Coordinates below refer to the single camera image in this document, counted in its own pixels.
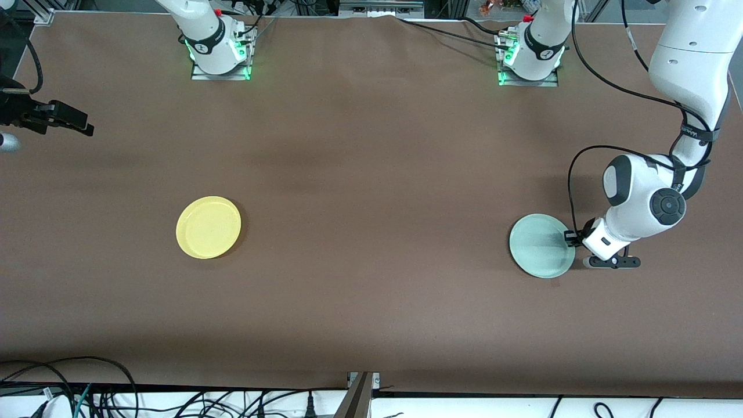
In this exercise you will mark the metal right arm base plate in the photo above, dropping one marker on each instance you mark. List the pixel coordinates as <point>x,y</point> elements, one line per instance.
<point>200,75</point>

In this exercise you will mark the aluminium frame corner bracket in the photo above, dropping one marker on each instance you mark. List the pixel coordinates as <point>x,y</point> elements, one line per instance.
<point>44,16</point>

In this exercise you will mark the white ledge board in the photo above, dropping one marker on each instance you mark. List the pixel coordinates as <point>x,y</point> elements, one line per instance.
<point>493,408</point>

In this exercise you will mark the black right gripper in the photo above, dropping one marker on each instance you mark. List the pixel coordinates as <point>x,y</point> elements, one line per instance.
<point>17,108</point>

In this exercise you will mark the black power plug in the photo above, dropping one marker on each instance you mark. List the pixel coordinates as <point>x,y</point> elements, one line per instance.
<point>310,406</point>

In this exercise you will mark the yellow plate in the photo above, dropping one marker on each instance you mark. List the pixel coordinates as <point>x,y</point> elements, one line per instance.
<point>208,227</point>

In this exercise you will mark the pale green plate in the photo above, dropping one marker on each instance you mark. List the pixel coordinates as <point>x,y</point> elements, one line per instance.
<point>540,247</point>

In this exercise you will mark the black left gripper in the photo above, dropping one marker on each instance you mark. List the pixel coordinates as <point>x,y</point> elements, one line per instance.
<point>586,227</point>

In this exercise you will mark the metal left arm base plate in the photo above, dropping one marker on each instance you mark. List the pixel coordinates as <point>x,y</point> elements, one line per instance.
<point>548,83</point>

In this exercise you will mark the grey device box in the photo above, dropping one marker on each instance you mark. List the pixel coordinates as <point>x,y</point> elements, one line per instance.
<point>380,8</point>

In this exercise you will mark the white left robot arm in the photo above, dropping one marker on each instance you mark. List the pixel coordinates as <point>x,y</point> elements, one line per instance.
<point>638,197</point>

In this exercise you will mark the aluminium profile post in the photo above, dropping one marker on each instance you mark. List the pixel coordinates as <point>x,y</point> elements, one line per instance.
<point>355,397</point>

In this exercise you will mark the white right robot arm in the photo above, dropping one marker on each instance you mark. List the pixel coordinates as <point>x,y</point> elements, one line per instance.
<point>206,35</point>

